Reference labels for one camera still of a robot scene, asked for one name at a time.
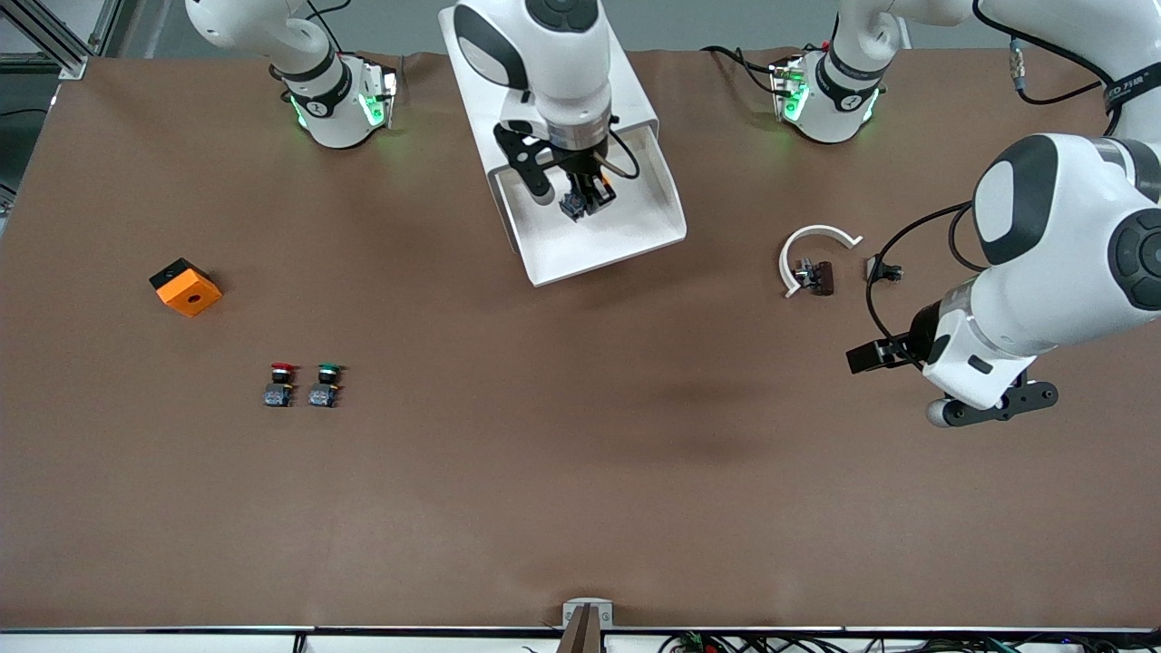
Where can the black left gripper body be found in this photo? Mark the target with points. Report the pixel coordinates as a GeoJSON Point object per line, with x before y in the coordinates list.
{"type": "Point", "coordinates": [922, 337]}

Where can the yellow push button switch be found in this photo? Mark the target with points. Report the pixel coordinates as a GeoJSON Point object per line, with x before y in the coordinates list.
{"type": "Point", "coordinates": [571, 209]}

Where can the white sliding drawer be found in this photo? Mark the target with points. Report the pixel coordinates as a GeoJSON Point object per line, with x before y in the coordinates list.
{"type": "Point", "coordinates": [617, 245]}

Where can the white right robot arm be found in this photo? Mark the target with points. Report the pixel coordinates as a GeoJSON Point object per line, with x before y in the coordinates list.
{"type": "Point", "coordinates": [562, 82]}

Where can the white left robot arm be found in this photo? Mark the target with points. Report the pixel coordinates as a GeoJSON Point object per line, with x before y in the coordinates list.
{"type": "Point", "coordinates": [1070, 272]}

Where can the white drawer cabinet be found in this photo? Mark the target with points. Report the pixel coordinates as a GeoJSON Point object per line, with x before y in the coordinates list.
{"type": "Point", "coordinates": [628, 91]}

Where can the orange and black button box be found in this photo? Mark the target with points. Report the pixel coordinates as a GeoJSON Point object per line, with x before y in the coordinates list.
{"type": "Point", "coordinates": [190, 295]}

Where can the small black clip part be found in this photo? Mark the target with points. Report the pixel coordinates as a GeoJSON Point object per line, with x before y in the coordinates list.
{"type": "Point", "coordinates": [880, 268]}

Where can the small brown connector part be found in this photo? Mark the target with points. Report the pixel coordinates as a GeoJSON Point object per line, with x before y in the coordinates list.
{"type": "Point", "coordinates": [821, 277]}

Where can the brown table mat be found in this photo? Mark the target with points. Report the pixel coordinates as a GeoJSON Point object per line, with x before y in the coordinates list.
{"type": "Point", "coordinates": [580, 499]}

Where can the green push button switch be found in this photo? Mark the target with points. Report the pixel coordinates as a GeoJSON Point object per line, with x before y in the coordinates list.
{"type": "Point", "coordinates": [323, 394]}

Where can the red push button switch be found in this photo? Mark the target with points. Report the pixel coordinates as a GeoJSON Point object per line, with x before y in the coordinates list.
{"type": "Point", "coordinates": [278, 394]}

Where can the grey metal camera bracket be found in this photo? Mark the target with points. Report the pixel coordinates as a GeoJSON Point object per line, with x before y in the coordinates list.
{"type": "Point", "coordinates": [588, 612]}

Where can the aluminium frame profile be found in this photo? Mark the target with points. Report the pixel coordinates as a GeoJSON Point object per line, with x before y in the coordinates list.
{"type": "Point", "coordinates": [54, 45]}

